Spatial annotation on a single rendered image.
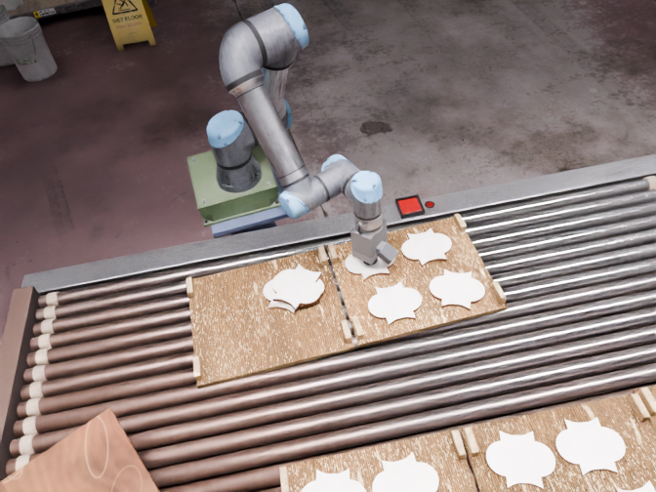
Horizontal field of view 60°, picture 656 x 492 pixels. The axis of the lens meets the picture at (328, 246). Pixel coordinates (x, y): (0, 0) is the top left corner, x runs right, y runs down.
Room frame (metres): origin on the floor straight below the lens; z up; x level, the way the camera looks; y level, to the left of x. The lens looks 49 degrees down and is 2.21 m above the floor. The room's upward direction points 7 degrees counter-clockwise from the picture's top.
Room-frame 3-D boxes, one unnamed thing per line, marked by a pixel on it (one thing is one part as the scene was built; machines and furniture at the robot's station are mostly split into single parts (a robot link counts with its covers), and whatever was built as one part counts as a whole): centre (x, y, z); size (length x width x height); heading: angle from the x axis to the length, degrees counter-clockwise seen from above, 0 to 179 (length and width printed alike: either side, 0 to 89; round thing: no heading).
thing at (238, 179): (1.45, 0.26, 1.01); 0.15 x 0.15 x 0.10
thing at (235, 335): (0.91, 0.19, 0.93); 0.41 x 0.35 x 0.02; 98
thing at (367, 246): (1.02, -0.13, 1.05); 0.12 x 0.09 x 0.16; 50
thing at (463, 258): (0.97, -0.22, 0.93); 0.41 x 0.35 x 0.02; 98
